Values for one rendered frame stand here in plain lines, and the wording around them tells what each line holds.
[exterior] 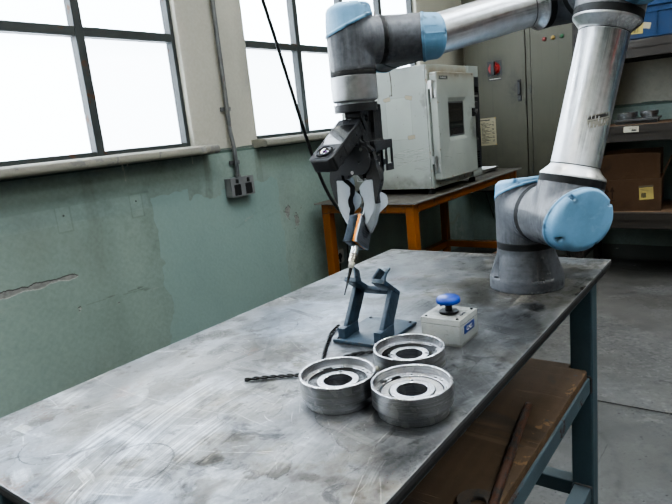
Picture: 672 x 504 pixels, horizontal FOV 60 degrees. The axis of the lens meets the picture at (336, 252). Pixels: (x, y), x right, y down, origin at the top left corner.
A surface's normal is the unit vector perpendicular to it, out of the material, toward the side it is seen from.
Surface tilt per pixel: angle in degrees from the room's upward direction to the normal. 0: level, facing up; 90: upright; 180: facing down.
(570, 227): 97
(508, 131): 90
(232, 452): 0
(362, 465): 0
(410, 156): 90
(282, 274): 90
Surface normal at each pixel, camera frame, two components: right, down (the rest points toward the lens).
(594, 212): 0.19, 0.31
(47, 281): 0.80, 0.04
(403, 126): -0.58, 0.22
